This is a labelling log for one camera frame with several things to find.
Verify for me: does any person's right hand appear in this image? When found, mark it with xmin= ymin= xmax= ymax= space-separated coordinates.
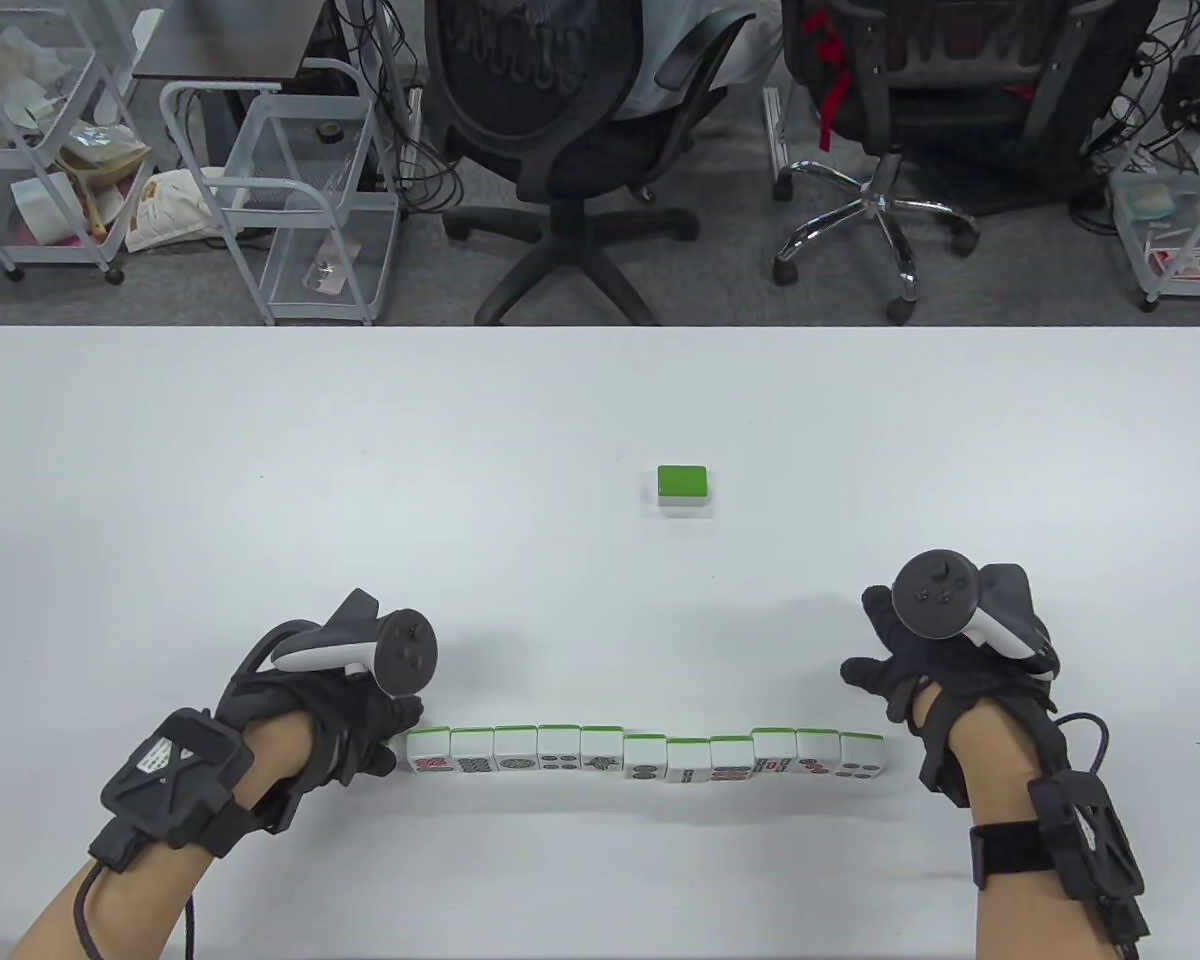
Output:
xmin=840 ymin=585 xmax=1061 ymax=811

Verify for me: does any person's left hand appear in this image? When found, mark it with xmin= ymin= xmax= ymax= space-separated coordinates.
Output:
xmin=215 ymin=660 xmax=426 ymax=791

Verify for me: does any row of mahjong tiles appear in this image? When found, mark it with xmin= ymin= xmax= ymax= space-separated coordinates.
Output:
xmin=406 ymin=725 xmax=885 ymax=784

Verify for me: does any person's left forearm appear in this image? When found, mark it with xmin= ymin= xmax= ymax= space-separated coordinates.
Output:
xmin=10 ymin=715 xmax=321 ymax=960

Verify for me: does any person's right forearm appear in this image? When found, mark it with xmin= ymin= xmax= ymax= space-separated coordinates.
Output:
xmin=945 ymin=695 xmax=1151 ymax=960

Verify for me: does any black white right hand controller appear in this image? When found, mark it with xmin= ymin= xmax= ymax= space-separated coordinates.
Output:
xmin=890 ymin=550 xmax=1058 ymax=681

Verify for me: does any black white hand controller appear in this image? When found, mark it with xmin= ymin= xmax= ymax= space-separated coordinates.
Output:
xmin=222 ymin=588 xmax=439 ymax=701
xmin=890 ymin=550 xmax=1058 ymax=681

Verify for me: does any black white left hand controller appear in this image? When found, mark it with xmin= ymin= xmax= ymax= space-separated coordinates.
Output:
xmin=222 ymin=588 xmax=439 ymax=701

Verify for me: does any white cart with boxes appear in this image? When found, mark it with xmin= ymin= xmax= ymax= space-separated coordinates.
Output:
xmin=1105 ymin=125 xmax=1200 ymax=313

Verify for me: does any white printed paper bag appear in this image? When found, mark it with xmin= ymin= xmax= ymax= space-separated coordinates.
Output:
xmin=123 ymin=168 xmax=233 ymax=253

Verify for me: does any black chair with chrome base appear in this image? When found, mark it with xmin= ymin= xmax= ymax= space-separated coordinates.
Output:
xmin=770 ymin=0 xmax=1161 ymax=326

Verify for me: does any red garment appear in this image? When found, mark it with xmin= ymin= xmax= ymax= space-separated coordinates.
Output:
xmin=805 ymin=5 xmax=856 ymax=153

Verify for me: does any white paper sheet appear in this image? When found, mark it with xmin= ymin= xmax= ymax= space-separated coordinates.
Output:
xmin=10 ymin=172 xmax=126 ymax=246

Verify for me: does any clear plastic bag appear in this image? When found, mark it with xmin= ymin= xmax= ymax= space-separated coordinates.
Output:
xmin=55 ymin=120 xmax=153 ymax=186

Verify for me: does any white cart far right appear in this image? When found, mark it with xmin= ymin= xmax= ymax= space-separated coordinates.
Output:
xmin=1070 ymin=0 xmax=1200 ymax=236

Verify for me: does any black mesh office chair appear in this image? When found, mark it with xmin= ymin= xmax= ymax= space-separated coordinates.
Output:
xmin=425 ymin=0 xmax=756 ymax=326

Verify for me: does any dark brown desk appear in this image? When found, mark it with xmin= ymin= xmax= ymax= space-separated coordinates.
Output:
xmin=132 ymin=0 xmax=333 ymax=83

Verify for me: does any crumpled white plastic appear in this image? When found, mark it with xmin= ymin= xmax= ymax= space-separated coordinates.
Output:
xmin=0 ymin=25 xmax=61 ymax=131

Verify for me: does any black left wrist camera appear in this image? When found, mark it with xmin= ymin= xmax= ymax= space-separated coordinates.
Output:
xmin=88 ymin=708 xmax=306 ymax=876

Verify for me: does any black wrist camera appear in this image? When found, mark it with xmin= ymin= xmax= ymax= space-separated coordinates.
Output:
xmin=968 ymin=770 xmax=1151 ymax=946
xmin=88 ymin=708 xmax=306 ymax=876

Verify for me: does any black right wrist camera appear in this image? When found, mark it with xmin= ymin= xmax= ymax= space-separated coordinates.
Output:
xmin=968 ymin=770 xmax=1151 ymax=946

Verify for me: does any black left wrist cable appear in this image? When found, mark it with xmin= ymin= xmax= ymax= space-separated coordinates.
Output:
xmin=72 ymin=860 xmax=201 ymax=960

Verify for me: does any white wire mesh cart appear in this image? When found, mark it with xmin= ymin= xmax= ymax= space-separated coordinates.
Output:
xmin=160 ymin=58 xmax=401 ymax=326

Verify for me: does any black cables bundle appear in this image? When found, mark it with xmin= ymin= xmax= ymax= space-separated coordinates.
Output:
xmin=335 ymin=0 xmax=466 ymax=216

